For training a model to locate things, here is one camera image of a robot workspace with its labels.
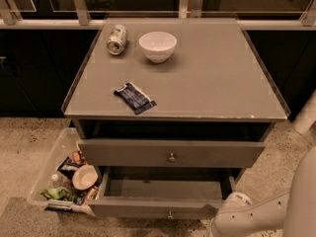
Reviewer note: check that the grey drawer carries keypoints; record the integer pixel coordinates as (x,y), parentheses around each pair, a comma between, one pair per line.
(169,193)
(170,153)

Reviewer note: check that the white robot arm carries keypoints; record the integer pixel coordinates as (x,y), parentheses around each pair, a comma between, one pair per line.
(293,210)

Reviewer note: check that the grey drawer cabinet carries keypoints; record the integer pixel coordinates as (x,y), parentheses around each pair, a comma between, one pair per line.
(211,87)

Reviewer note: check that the blue snack packet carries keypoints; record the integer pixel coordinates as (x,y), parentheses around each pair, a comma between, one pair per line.
(137,100)

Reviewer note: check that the white ceramic bowl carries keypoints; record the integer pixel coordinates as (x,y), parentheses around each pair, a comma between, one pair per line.
(157,46)

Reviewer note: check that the green white soda can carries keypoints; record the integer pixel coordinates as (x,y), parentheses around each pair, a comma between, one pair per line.
(117,40)

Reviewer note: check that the red snack packet in bin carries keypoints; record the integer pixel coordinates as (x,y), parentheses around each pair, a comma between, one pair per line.
(78,158)

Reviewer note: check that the white bowl in bin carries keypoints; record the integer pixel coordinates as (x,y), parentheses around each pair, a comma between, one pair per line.
(84,178)

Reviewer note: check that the clear plastic storage bin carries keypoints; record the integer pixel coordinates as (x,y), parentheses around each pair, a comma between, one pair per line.
(64,146)

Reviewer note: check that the black snack bag in bin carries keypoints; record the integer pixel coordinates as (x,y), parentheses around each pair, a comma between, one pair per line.
(68,167)

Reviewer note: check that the brown can in bin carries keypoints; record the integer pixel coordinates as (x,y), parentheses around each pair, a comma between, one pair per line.
(92,193)

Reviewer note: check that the clear plastic bottle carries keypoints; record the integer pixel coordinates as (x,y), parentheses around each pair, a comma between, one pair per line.
(60,181)

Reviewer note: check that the green snack bag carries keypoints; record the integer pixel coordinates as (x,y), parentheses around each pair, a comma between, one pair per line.
(59,193)

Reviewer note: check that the white pole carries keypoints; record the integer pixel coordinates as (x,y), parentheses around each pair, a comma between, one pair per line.
(307,116)

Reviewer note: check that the metal railing with glass panels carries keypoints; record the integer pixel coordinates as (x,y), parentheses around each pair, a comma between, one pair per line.
(71,14)

